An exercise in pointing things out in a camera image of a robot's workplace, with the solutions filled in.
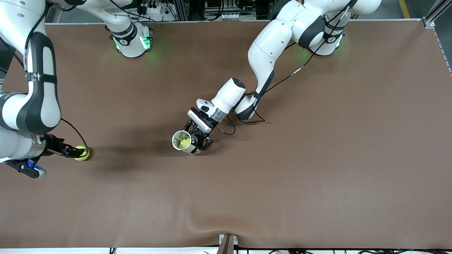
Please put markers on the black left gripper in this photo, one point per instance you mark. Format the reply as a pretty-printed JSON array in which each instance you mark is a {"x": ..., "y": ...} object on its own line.
[{"x": 202, "y": 133}]

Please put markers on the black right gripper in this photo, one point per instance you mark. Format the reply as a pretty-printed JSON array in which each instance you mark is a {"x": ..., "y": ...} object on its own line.
[{"x": 51, "y": 144}]

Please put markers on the yellow-green tennis ball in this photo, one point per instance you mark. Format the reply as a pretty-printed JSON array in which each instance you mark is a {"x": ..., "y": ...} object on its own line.
[
  {"x": 83, "y": 157},
  {"x": 183, "y": 143}
]

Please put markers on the blue white tennis ball can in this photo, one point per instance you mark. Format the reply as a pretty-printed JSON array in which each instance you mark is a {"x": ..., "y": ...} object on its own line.
[{"x": 196, "y": 150}]

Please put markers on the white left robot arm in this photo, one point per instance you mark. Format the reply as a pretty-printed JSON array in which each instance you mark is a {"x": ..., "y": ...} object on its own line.
[{"x": 268, "y": 49}]

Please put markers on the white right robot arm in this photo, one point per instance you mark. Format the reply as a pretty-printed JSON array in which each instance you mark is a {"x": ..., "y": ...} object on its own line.
[{"x": 39, "y": 106}]

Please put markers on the small white socket strip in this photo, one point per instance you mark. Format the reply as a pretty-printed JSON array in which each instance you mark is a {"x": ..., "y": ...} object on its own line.
[{"x": 229, "y": 16}]

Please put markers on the brown table mat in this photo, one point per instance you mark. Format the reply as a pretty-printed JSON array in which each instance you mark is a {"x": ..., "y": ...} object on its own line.
[{"x": 317, "y": 176}]

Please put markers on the white power strip with plugs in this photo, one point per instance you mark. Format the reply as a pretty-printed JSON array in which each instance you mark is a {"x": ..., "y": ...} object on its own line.
[{"x": 152, "y": 10}]

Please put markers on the brown clamp bar with bracket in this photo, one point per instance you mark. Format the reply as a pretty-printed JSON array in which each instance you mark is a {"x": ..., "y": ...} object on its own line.
[{"x": 226, "y": 247}]

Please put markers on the aluminium frame post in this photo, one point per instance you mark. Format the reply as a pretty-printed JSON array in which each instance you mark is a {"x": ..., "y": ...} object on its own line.
[{"x": 436, "y": 12}]

